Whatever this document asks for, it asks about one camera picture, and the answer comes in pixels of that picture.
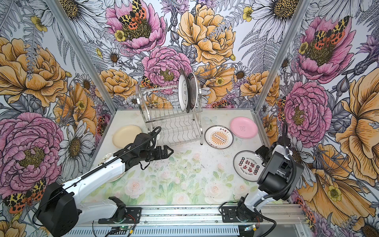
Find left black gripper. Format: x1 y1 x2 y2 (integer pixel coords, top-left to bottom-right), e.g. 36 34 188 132
140 145 173 161

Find white plate red characters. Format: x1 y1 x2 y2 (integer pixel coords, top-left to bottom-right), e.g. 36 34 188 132
233 151 265 182

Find chrome wire dish rack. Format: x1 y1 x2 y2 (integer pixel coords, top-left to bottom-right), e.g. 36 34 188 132
136 86 204 146

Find white plate orange sunburst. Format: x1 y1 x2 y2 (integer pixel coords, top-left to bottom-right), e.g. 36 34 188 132
204 125 234 149

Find white plate with black drawing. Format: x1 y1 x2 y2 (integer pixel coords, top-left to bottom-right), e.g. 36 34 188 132
101 153 124 183

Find white plate green red rim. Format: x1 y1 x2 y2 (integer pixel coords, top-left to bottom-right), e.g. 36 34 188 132
188 73 199 110

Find white plate black rim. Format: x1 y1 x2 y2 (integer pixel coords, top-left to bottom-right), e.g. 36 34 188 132
178 74 189 111

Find black square floral plate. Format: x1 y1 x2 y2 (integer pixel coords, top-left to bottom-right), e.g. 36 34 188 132
180 69 190 113

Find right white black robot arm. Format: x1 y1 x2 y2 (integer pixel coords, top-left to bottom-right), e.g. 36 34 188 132
235 122 304 222

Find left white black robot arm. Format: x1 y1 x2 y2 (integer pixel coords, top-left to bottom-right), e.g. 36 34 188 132
32 126 174 237

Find pink round plate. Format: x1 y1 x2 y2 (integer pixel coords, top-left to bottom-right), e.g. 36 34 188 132
230 117 258 139

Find cream round plate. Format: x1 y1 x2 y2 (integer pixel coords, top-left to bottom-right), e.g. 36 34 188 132
112 125 142 148

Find white vented panel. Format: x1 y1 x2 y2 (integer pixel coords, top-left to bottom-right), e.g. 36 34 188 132
65 225 240 237

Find green circuit board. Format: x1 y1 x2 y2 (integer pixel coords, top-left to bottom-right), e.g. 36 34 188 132
112 225 135 232

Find aluminium front rail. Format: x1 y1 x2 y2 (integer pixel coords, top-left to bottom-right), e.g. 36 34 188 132
70 204 309 227

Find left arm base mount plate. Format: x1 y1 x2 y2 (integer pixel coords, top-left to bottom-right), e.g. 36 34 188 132
98 207 142 224

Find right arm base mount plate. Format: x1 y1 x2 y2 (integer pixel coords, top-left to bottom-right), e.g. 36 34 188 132
219 205 262 223

